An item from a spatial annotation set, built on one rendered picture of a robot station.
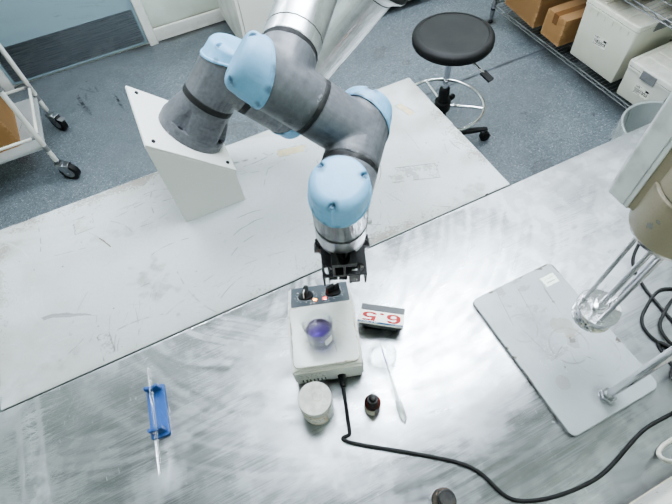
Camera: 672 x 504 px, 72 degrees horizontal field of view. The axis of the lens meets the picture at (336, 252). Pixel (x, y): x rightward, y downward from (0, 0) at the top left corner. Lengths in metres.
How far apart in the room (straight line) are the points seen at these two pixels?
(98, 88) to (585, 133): 2.90
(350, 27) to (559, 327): 0.70
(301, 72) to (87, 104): 2.83
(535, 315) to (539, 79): 2.25
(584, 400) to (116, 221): 1.09
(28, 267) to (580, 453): 1.22
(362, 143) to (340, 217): 0.10
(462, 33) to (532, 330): 1.46
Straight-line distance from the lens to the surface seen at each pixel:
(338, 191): 0.53
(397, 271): 1.01
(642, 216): 0.65
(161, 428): 0.94
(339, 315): 0.87
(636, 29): 2.79
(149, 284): 1.11
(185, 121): 1.07
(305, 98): 0.56
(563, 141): 2.75
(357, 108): 0.60
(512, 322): 0.99
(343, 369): 0.86
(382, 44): 3.28
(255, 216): 1.13
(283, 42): 0.58
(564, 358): 0.99
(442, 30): 2.18
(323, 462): 0.88
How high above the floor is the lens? 1.77
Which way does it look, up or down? 57 degrees down
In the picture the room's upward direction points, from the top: 7 degrees counter-clockwise
